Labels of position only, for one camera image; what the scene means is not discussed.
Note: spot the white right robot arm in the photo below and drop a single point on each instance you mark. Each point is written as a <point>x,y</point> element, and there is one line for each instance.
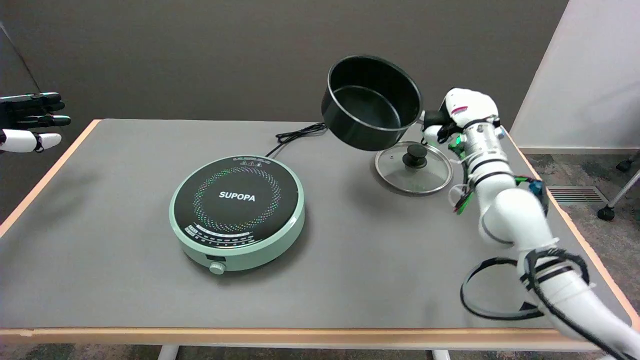
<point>510,210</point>

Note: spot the white table leg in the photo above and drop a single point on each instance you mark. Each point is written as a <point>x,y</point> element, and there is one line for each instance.
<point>168,353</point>
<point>441,355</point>

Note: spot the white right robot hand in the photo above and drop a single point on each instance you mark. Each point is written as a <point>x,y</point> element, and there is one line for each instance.
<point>470,107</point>

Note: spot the green round induction cooker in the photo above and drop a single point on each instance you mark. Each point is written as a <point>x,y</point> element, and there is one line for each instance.
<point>237,197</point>

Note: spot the grey chair leg with caster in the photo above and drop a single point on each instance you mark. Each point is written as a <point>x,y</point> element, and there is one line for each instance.
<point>606,213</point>

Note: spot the glass pot lid black knob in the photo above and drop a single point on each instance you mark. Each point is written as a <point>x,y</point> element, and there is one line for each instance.
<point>400,175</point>

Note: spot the black chair caster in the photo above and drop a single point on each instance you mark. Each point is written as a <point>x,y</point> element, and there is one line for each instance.
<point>623,165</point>

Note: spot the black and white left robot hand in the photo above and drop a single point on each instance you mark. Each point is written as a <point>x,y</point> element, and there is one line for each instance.
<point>20,140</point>

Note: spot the metal floor vent grille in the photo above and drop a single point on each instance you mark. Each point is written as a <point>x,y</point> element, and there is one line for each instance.
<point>575,195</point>

